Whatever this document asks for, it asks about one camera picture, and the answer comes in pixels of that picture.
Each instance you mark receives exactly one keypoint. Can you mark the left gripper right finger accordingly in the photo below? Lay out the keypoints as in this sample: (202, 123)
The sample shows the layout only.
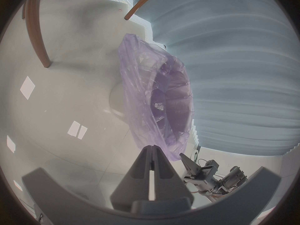
(171, 184)

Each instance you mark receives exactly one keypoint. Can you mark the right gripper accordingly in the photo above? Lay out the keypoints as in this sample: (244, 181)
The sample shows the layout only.
(206, 184)

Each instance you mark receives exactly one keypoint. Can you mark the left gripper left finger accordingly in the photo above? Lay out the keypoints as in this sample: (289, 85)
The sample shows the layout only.
(131, 184)

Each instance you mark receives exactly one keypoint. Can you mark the purple plastic bag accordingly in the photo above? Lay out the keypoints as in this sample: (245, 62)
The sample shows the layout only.
(136, 90)

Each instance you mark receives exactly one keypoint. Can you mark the white trash bin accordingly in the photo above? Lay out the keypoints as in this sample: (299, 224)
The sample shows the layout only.
(117, 102)

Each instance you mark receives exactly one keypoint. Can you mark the pale blue curtain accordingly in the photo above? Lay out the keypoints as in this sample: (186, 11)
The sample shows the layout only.
(234, 78)

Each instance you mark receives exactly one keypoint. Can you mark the white cushioned wooden chair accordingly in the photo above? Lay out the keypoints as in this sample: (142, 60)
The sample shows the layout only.
(37, 43)

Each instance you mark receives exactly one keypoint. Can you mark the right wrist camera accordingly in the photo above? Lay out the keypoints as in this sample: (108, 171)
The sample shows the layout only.
(211, 166)

